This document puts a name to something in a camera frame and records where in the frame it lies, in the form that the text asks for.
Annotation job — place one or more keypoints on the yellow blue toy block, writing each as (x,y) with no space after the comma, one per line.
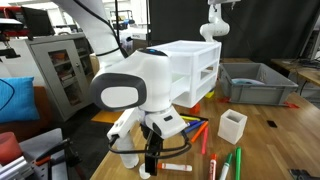
(210,94)

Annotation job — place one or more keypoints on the small black flat patch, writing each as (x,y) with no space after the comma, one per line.
(271,123)

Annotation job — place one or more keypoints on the aluminium extrusion profile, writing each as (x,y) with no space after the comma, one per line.
(13,166)

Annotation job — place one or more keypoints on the red cup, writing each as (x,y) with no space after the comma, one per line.
(8,146)

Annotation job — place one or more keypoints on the orange black bar clamp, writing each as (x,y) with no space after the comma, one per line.
(55,148)

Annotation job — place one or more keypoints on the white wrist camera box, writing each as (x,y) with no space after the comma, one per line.
(121,126)

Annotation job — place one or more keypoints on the small white round cap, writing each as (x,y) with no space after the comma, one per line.
(142,173)

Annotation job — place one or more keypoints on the wooden side desk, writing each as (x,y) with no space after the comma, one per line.
(300,70)

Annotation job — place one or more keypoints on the white marker with orange cap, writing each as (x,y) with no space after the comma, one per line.
(176,167)

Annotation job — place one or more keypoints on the all orange marker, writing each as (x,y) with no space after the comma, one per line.
(199,132)

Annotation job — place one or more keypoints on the white plastic drawer unit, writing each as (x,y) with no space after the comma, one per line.
(196,66)

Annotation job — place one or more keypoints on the white square pen box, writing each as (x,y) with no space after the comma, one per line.
(232,130)

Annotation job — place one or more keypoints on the orange floor sheet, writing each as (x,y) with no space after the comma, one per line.
(103,117)

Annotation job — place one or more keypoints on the pink marker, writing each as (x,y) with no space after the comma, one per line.
(204,140)

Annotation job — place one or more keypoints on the yellow marker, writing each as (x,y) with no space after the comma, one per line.
(190,118)

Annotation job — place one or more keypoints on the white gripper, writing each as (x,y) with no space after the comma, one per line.
(166,123)

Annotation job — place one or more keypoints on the grey metal cabinet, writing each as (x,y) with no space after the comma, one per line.
(43,56)

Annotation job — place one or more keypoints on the black monitor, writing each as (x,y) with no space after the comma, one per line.
(36,21)

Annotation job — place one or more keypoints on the all green marker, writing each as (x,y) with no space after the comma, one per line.
(238,163)

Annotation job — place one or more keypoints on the blue disc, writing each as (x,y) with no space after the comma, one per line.
(246,81)

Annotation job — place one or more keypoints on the grey plastic bin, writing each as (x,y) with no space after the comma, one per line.
(256,91)

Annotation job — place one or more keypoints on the blue marker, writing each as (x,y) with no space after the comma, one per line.
(195,126)

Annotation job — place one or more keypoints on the red white marker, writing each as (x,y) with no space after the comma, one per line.
(212,166)

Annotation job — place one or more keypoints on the brown couch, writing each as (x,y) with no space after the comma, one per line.
(43,110)

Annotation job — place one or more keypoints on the green white marker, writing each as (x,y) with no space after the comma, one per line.
(226,166)

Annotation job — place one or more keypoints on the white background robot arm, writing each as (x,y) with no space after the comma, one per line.
(215,26)

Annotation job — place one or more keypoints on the red table bracket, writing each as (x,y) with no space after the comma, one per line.
(224,99)
(291,105)

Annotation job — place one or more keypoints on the orange toy block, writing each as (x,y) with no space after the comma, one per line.
(195,108)

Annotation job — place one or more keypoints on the blue cushion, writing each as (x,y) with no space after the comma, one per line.
(16,100)

